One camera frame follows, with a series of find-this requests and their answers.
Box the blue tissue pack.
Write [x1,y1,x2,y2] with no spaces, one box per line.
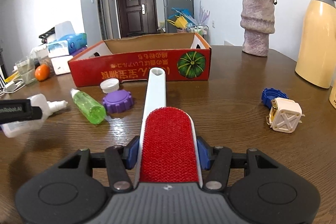
[47,21,87,58]

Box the cream cube power adapter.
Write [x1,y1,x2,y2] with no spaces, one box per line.
[266,97,305,134]

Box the dark brown door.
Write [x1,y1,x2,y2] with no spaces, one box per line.
[117,0,158,38]

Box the purple ridged cap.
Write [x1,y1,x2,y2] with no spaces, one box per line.
[102,90,134,114]

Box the purple tissue pack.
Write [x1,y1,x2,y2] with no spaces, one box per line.
[51,46,87,75]

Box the red cardboard box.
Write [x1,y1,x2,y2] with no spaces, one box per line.
[68,33,212,87]

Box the cream thermos jug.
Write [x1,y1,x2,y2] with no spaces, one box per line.
[295,0,335,89]

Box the green spray bottle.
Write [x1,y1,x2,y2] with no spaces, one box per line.
[70,89,106,124]

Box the clear drinking glass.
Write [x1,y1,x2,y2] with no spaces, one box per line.
[15,56,36,85]

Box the white plastic bottle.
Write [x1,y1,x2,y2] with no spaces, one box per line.
[1,94,68,138]

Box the orange fruit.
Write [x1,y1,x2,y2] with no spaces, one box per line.
[35,64,51,82]

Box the clear food container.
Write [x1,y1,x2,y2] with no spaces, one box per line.
[30,44,55,75]

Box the pink textured vase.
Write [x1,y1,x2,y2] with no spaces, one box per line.
[240,0,275,57]

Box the wire storage rack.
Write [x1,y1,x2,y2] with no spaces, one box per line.
[185,23,209,42]

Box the white bottle cap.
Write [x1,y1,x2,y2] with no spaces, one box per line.
[100,78,120,94]

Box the blue ridged cap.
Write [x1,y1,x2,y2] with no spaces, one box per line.
[261,88,288,110]

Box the red white lint brush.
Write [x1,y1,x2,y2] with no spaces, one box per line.
[135,68,203,186]

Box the white charger with cable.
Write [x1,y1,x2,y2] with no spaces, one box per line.
[1,80,25,94]

